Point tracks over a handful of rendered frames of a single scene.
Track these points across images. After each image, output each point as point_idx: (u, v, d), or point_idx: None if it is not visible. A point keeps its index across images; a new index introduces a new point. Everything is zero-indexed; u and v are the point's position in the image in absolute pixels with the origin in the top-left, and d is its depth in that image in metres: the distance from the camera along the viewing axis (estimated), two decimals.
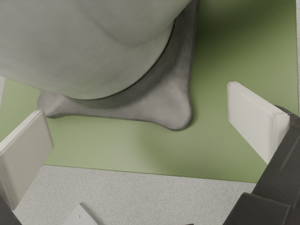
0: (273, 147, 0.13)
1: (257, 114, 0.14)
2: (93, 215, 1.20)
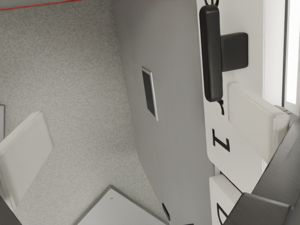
0: (273, 147, 0.13)
1: (257, 114, 0.14)
2: None
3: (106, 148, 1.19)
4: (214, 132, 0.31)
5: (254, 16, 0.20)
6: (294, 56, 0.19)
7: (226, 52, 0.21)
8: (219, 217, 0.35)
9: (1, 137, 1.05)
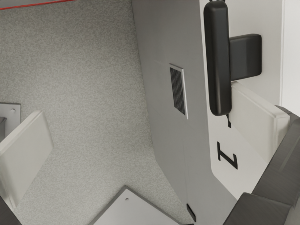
0: (273, 147, 0.13)
1: (257, 114, 0.14)
2: None
3: (121, 147, 1.18)
4: (219, 145, 0.27)
5: (269, 14, 0.16)
6: None
7: (235, 57, 0.17)
8: None
9: None
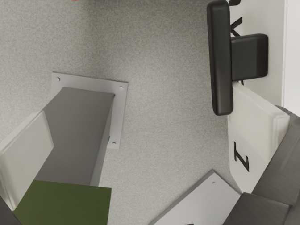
0: (273, 147, 0.13)
1: (257, 114, 0.14)
2: (156, 218, 1.33)
3: (214, 132, 1.20)
4: (235, 145, 0.27)
5: (275, 14, 0.16)
6: None
7: (237, 57, 0.17)
8: None
9: (122, 112, 1.13)
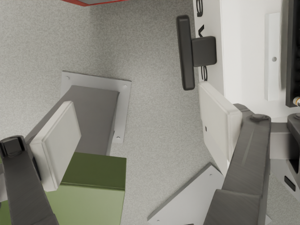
0: (229, 142, 0.14)
1: (217, 112, 0.15)
2: (157, 209, 1.41)
3: None
4: None
5: (217, 23, 0.25)
6: None
7: (196, 51, 0.26)
8: None
9: (126, 109, 1.22)
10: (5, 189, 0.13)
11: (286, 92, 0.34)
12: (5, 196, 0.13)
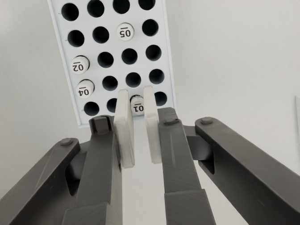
0: (149, 143, 0.15)
1: (145, 115, 0.17)
2: None
3: None
4: None
5: None
6: None
7: None
8: None
9: None
10: None
11: None
12: None
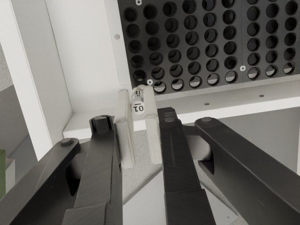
0: (148, 143, 0.15)
1: (145, 115, 0.17)
2: None
3: None
4: None
5: None
6: None
7: None
8: None
9: None
10: None
11: None
12: None
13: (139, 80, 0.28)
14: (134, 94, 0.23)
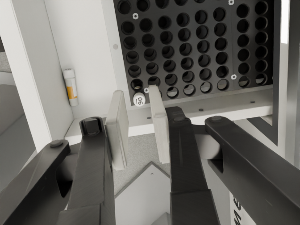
0: (157, 143, 0.15)
1: (152, 114, 0.16)
2: None
3: None
4: None
5: None
6: (286, 0, 0.22)
7: None
8: None
9: None
10: None
11: None
12: None
13: (137, 88, 0.30)
14: (72, 85, 0.34)
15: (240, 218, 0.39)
